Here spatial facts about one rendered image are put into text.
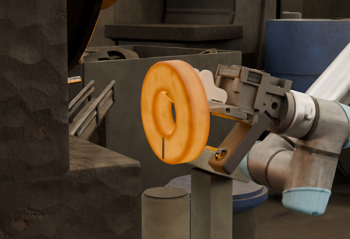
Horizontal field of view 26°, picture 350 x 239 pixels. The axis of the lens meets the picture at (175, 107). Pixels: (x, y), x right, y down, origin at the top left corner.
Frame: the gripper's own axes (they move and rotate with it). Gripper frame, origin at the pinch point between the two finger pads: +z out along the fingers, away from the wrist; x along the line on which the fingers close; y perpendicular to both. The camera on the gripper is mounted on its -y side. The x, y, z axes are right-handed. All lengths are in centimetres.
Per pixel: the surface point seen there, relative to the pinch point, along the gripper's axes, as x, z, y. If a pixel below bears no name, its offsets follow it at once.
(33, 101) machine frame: 49, 39, -3
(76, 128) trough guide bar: -61, -13, -11
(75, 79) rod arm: -6.9, 13.0, -0.4
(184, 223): -57, -45, -28
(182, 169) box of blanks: -206, -135, -29
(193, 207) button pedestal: -70, -55, -26
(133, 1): -354, -162, 60
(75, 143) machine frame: 40, 32, -6
